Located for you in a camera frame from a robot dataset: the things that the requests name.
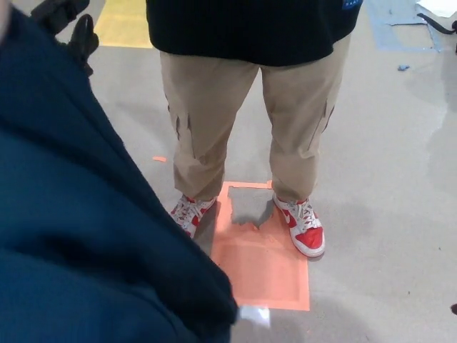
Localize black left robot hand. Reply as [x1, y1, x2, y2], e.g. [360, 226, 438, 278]
[29, 0, 101, 77]

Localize red white right sneaker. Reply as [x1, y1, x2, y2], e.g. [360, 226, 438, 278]
[169, 194, 218, 239]

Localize orange floor tape square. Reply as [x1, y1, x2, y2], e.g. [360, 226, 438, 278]
[210, 181, 311, 312]

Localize red white left sneaker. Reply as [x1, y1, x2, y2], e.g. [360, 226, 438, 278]
[272, 194, 326, 259]

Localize yellow floor tape marking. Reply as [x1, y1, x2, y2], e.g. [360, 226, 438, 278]
[94, 0, 154, 48]

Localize black chair base leg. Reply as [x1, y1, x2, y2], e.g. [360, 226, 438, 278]
[416, 12, 457, 37]

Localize khaki cargo pants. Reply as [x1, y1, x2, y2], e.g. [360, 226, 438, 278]
[159, 34, 349, 203]

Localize dark teal coat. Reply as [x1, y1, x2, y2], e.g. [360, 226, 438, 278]
[0, 6, 271, 343]

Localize blue floor tape marking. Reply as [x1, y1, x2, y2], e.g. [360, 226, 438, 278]
[366, 0, 444, 54]

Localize red white sneaker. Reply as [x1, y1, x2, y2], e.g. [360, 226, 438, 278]
[272, 194, 326, 259]
[169, 194, 218, 239]

